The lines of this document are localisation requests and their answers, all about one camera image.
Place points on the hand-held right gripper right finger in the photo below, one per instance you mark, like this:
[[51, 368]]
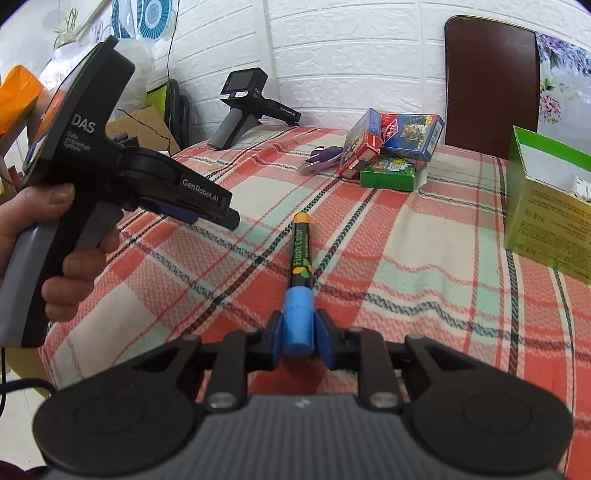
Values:
[[325, 346]]

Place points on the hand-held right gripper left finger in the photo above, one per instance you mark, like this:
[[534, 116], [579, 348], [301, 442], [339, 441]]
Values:
[[275, 344]]

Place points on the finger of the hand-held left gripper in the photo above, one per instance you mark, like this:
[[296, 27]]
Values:
[[228, 219], [178, 214]]

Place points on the black marker with blue cap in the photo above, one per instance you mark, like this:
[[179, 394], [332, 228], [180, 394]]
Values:
[[300, 258]]

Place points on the green cardboard box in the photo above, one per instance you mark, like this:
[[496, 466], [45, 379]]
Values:
[[540, 217]]

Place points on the person's left hand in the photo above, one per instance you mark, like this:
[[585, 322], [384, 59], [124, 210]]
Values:
[[32, 207]]

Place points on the small black clip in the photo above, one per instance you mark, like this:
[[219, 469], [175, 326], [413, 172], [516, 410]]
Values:
[[121, 137]]

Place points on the open brown cardboard box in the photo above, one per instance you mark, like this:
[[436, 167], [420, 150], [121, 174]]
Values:
[[147, 124]]

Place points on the lime green panel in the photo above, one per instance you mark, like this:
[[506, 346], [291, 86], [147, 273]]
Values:
[[159, 104]]

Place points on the orange bag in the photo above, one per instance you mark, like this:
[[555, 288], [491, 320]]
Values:
[[18, 97]]

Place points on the white plastic bag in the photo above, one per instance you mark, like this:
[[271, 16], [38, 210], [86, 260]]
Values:
[[138, 60]]

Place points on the green plant stems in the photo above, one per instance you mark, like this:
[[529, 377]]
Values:
[[69, 23]]

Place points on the checked tablecloth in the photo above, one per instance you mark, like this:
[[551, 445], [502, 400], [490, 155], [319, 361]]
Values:
[[415, 258]]

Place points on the spare black hand-held gripper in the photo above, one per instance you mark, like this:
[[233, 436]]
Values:
[[242, 92]]

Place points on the red and blue card box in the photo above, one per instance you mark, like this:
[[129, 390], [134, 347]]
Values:
[[362, 134]]

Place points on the green card box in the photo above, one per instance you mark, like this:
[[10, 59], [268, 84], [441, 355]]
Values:
[[388, 177]]

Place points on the dark brown board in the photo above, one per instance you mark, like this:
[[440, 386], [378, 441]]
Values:
[[489, 83]]

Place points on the white carton with blue print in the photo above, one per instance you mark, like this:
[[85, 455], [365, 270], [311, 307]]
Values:
[[582, 188]]

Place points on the floral printed board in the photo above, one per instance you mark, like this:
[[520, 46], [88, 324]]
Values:
[[563, 92]]

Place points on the black round frame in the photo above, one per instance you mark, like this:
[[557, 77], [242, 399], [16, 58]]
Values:
[[182, 115]]

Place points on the blue patterned wall fan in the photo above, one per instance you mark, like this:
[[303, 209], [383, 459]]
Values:
[[121, 21]]

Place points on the blue pleated wall fan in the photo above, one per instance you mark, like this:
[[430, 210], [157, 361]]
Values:
[[154, 18]]

